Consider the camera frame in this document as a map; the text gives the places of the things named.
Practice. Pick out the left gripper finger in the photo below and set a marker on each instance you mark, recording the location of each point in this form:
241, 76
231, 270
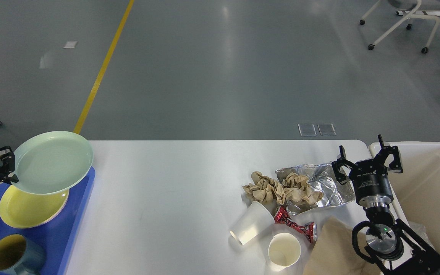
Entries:
7, 160
8, 178

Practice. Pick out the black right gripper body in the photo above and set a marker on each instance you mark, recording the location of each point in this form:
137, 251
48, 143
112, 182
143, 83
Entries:
371, 184

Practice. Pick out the light green plate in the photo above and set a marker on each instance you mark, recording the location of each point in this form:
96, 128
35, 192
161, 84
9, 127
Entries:
52, 162

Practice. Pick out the brown paper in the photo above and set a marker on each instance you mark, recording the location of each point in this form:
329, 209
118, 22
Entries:
299, 192
264, 190

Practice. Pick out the brown paper bag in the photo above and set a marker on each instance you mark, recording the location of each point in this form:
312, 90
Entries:
333, 253

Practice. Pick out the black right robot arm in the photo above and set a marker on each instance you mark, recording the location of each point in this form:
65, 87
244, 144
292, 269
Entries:
382, 240

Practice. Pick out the yellow plate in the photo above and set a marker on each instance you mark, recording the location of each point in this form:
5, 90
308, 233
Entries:
22, 210

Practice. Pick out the silver foil bag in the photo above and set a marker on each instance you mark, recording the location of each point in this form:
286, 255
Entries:
321, 178

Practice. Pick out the floor outlet cover right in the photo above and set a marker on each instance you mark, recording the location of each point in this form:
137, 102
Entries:
326, 129

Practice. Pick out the floor outlet cover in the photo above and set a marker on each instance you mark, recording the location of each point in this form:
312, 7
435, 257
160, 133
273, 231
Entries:
326, 129
307, 129

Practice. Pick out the white plastic bin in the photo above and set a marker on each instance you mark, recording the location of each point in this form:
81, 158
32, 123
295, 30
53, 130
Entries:
417, 188

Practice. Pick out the floor outlet cover left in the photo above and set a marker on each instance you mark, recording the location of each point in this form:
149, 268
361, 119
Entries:
307, 129

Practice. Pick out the red foil wrapper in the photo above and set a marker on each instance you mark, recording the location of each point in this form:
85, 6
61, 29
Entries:
309, 229

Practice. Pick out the blue plastic tray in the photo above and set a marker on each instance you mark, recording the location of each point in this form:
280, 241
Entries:
57, 236

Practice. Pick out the tipped white paper cup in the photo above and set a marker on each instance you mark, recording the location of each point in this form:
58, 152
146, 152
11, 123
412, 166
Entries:
253, 222

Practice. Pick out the upright white paper cup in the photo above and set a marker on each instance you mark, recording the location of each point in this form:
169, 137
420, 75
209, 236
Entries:
284, 250

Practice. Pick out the white office chair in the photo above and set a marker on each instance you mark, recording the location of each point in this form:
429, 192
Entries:
413, 9

